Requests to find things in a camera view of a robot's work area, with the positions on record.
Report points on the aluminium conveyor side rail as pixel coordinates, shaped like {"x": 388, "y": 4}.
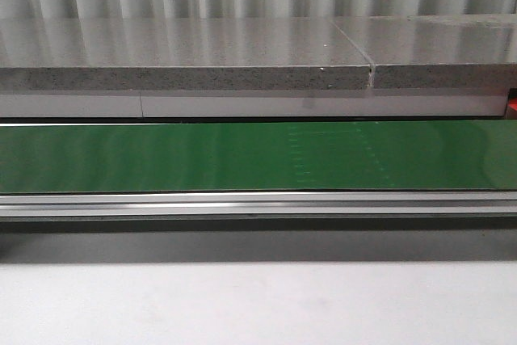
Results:
{"x": 257, "y": 205}

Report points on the grey stone slab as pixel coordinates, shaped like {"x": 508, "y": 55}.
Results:
{"x": 426, "y": 52}
{"x": 179, "y": 54}

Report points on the green conveyor belt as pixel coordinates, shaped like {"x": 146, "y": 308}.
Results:
{"x": 267, "y": 156}

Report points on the red object at right edge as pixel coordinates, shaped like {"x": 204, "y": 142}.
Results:
{"x": 511, "y": 109}

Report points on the grey stone slab right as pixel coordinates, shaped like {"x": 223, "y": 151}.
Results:
{"x": 426, "y": 52}

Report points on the grey stone slab left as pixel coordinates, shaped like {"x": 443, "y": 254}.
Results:
{"x": 179, "y": 54}

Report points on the white panel under slab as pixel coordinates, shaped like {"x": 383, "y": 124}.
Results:
{"x": 287, "y": 103}

